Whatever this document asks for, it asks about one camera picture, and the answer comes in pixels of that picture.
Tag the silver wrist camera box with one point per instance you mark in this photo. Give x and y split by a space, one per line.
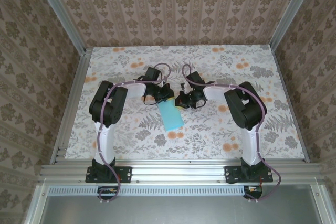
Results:
166 85
186 86

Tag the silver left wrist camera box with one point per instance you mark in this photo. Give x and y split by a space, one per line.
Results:
166 85

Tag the aluminium corner post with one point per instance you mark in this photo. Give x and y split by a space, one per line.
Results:
292 11
62 14

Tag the aluminium cross beam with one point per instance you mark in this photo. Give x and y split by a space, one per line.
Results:
178 171

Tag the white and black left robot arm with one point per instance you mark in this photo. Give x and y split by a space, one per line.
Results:
105 142

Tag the floral patterned table cover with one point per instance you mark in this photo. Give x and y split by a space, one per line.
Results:
183 145

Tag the aluminium table side rail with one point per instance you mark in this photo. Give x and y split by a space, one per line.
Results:
291 103
73 103

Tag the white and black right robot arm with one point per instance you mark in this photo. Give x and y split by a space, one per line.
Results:
250 145

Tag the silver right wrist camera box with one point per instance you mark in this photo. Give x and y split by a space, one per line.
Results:
186 86

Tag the aluminium lower frame rail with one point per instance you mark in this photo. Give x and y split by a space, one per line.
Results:
324 203
35 208

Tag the grey metal panel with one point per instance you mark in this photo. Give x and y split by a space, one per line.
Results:
183 211

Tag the light blue paper sheet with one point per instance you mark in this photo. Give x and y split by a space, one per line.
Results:
170 116

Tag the black connector board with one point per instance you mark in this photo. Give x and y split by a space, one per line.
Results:
253 193
105 191

